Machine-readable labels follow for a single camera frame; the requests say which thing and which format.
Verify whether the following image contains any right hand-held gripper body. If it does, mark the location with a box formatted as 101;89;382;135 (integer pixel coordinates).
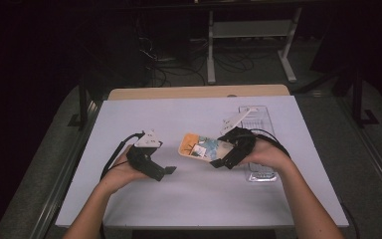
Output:
220;108;257;170

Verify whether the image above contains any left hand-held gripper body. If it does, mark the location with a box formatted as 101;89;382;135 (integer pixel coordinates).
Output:
126;128;167;182

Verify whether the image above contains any clear plastic tray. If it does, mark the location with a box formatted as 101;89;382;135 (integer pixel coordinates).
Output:
238;105;279;183

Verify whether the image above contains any person's right hand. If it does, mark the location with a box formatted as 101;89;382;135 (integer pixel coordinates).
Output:
242;136;294;174

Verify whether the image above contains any person's left hand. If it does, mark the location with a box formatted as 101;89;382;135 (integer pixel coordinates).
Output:
99;144;149;197

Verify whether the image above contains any beige wooden table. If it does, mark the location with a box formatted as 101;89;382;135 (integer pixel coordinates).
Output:
107;84;291;102

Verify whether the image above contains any black metal stand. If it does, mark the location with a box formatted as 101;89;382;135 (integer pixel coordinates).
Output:
350;65;381;129
67;75;97;131

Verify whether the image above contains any left hand-held gripper black cable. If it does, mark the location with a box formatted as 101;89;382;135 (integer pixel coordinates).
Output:
99;131;145;182

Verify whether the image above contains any hand-held gripper black cable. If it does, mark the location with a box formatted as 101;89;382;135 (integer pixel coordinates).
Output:
99;131;145;182
238;127;361;239

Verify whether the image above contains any right hand-held gripper black cable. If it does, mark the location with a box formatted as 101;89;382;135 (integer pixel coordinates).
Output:
238;127;361;239

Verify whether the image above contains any metal floor rail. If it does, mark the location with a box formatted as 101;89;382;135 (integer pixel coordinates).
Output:
337;99;382;208
29;99;103;239

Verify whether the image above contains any tangle of floor cables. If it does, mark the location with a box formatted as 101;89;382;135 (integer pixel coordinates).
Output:
134;18;207;88

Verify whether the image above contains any white metal frame table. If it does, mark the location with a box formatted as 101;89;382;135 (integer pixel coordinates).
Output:
206;6;303;85

